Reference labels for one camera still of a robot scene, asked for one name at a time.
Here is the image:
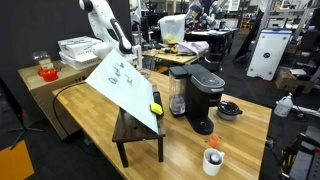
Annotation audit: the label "black coffee maker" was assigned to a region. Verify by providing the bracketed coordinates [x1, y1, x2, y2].
[168, 63, 226, 136]

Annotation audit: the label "grey tape roll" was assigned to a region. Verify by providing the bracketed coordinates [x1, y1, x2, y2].
[139, 70, 151, 80]

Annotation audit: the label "wooden desk with white legs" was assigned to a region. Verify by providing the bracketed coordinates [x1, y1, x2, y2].
[142, 47, 210, 75]

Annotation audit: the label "white paper sign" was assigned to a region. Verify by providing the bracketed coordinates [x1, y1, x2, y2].
[84, 49, 165, 134]

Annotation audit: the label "yellow black hand tools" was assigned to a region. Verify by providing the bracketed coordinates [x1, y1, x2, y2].
[157, 45, 180, 56]

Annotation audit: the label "small dark wooden table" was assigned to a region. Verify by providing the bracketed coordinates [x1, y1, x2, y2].
[111, 84, 167, 169]

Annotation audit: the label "purple cloth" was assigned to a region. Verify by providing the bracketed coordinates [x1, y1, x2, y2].
[175, 40, 210, 56]

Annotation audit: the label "clear plastic storage bin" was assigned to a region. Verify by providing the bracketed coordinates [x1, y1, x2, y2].
[157, 13, 188, 45]

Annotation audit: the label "grey pot with black lid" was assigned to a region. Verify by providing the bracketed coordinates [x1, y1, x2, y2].
[217, 100, 244, 121]

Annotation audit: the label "small orange cup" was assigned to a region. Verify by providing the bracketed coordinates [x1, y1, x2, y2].
[209, 133, 221, 149]

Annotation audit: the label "flat white box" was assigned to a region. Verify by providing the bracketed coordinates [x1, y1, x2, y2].
[58, 51, 102, 71]
[57, 35, 103, 60]

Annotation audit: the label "grey metal ball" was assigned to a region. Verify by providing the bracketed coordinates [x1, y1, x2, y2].
[208, 152, 223, 165]

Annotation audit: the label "white mug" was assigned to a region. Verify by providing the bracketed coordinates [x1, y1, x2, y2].
[202, 147, 226, 177]

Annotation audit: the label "red bowl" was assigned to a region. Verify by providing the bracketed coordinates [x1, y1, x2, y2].
[37, 68, 60, 83]

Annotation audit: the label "white panel with blue logo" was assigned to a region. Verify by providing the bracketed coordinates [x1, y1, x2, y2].
[245, 28, 293, 82]

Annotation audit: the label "large cardboard box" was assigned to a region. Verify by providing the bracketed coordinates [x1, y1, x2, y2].
[17, 59, 98, 140]

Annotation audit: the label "clear plastic bag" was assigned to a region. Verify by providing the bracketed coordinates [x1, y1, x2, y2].
[32, 50, 55, 71]

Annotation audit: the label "white plastic jug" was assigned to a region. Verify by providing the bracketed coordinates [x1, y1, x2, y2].
[273, 92, 294, 118]

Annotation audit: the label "small cardboard box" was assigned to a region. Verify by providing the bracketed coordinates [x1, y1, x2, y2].
[275, 69, 315, 95]

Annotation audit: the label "black metal rack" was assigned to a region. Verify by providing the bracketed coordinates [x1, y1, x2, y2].
[279, 125, 320, 180]

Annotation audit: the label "thin black cable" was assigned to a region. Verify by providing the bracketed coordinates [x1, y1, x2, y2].
[52, 81, 88, 138]

